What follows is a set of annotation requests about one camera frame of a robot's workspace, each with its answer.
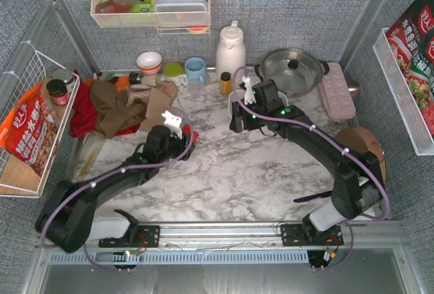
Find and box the silver lid jar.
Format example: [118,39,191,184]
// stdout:
[53,68,75,93]

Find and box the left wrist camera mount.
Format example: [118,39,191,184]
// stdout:
[161,110,182,139]

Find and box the green lid cup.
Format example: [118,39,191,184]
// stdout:
[163,62,188,87]

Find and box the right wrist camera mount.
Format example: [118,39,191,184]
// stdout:
[242,77,256,105]

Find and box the white thermos jug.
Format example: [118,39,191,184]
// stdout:
[216,20,247,79]

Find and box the orange snack bag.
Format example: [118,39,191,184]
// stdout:
[1,83,56,176]

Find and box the orange striped bowl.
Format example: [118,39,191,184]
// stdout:
[136,51,162,74]

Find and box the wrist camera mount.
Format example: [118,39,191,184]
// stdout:
[161,110,182,139]
[242,77,256,105]

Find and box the cream wall basket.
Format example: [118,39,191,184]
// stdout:
[90,0,211,33]

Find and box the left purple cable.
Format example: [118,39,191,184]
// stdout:
[39,106,195,272]

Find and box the red lid jar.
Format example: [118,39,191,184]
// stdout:
[46,79,70,106]

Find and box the black bottle cap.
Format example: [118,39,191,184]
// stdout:
[128,72,142,85]

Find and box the purple cable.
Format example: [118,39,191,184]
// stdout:
[39,106,195,272]
[231,66,391,271]

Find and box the striped pink towel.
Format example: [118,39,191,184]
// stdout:
[125,81,178,107]

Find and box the pink egg tray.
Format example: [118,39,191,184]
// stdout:
[318,62,356,120]

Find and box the steel ladle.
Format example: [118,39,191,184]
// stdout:
[347,81,361,100]

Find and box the clear glass cup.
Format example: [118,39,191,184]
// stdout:
[187,85,203,100]

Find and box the white plastic storage basket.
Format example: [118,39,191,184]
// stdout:
[228,89,289,117]

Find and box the orange plate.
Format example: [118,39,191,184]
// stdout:
[115,76,130,92]

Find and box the red coffee capsule top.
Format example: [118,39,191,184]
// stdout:
[182,125,191,134]

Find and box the steel pot with lid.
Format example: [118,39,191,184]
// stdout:
[254,48,330,98]

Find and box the white wire side basket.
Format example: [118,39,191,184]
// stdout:
[1,41,80,198]

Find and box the purple knife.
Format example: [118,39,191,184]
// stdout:
[294,191,332,203]

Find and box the brown cardboard piece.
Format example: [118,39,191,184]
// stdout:
[140,88,177,131]

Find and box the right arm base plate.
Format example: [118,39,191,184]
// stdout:
[279,223,344,247]

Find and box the red coffee capsule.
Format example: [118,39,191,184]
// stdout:
[182,125,191,134]
[193,131,199,143]

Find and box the round wooden cutting board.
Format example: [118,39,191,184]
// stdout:
[335,127,387,183]

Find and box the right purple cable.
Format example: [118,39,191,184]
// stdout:
[231,66,391,271]

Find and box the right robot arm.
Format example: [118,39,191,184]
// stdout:
[230,81,386,239]

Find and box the clear plastic food container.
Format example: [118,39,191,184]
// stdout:
[153,0,208,26]

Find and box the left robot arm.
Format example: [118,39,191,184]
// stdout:
[35,125,195,253]

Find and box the orange juice bottle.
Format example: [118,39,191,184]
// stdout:
[219,72,232,96]

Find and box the white right wall basket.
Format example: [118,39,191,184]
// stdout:
[372,28,433,156]

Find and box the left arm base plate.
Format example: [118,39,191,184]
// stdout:
[98,225,161,249]

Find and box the blue mug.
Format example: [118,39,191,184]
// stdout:
[184,57,209,86]

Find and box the red seasoning packet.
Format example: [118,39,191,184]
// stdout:
[386,0,433,135]

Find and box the brown cloth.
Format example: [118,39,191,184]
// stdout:
[90,80,146,139]

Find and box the red coffee capsule bottom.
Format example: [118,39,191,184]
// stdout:
[193,131,199,143]

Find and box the red cloth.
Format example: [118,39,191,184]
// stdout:
[70,77,140,138]

